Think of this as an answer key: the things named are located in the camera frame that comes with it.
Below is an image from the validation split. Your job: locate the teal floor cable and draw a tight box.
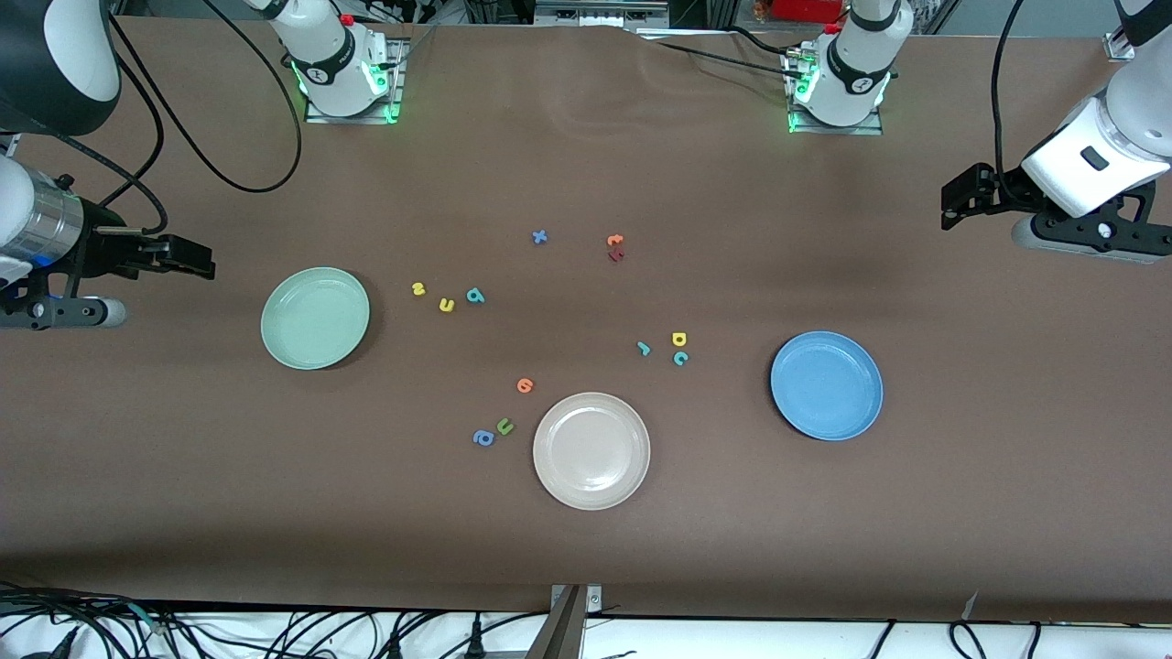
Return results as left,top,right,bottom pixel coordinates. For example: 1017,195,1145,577
126,602,175,637

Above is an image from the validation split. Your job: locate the green plate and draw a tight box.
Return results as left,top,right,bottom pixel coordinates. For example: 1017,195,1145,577
260,266,372,372

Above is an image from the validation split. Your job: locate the long black right arm cable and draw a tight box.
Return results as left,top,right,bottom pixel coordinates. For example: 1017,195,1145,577
114,0,305,194

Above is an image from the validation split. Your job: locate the black cable on table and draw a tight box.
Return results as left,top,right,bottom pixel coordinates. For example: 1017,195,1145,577
728,26,796,54
652,40,799,70

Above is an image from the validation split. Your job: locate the dark metal beam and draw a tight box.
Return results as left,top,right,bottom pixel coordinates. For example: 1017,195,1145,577
525,586,587,659

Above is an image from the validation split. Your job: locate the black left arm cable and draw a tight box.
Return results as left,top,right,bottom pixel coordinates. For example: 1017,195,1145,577
992,0,1026,204

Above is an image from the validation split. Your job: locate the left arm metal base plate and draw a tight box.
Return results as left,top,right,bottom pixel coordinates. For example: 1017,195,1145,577
786,46,885,137

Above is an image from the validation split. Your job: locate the beige plate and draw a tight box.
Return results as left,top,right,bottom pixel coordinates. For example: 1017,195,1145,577
532,392,652,511

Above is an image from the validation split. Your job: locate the red box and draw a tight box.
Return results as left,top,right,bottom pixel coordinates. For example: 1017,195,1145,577
772,0,848,24

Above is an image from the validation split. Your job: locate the brown table cover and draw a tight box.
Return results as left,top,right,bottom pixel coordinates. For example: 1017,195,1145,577
0,16,1172,623

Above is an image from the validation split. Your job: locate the blue plate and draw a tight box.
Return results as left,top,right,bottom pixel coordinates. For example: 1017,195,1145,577
770,330,884,442

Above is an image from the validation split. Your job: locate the gray metal box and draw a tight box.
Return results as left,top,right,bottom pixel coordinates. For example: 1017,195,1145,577
534,0,671,28

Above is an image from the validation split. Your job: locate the silver mounting plate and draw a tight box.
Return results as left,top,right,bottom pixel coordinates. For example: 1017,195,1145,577
551,584,603,614

